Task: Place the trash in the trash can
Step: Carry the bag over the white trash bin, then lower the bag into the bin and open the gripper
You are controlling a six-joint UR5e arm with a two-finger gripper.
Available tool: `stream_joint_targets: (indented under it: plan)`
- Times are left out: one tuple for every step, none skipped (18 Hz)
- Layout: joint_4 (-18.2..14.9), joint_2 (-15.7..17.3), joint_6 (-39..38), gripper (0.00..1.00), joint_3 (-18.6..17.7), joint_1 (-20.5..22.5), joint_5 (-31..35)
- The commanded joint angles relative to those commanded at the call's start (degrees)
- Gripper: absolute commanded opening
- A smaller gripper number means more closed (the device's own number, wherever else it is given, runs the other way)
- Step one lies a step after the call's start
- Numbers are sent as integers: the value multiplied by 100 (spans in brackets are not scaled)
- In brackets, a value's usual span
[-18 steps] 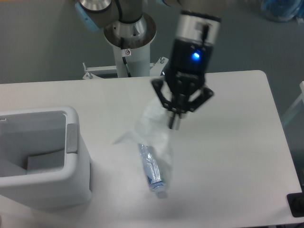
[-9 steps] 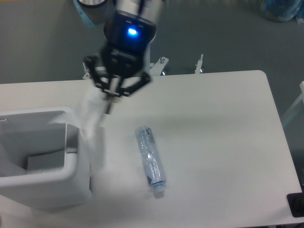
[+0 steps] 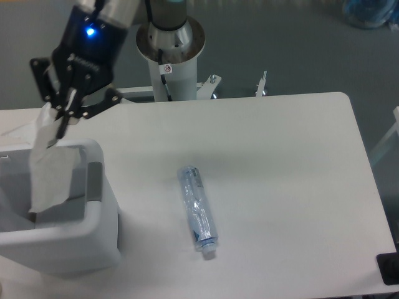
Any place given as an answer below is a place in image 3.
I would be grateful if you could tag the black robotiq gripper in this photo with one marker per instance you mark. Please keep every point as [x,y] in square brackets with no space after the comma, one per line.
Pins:
[84,61]

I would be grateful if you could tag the clear plastic wrapper bag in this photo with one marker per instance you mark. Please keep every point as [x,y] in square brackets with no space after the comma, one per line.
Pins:
[50,166]

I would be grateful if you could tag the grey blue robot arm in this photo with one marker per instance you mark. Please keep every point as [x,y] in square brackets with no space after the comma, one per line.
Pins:
[165,15]

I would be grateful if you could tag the white trash can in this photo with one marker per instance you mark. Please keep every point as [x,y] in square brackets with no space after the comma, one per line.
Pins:
[81,234]

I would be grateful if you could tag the crushed clear plastic bottle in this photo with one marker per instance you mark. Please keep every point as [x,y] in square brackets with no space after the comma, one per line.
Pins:
[198,212]

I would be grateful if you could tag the blue plastic bag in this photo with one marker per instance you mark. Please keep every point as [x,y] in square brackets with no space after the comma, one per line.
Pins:
[371,14]

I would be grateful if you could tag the black device at edge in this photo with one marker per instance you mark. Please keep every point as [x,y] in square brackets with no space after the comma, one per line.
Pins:
[388,266]

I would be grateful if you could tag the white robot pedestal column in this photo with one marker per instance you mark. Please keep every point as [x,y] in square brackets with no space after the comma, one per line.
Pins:
[172,59]

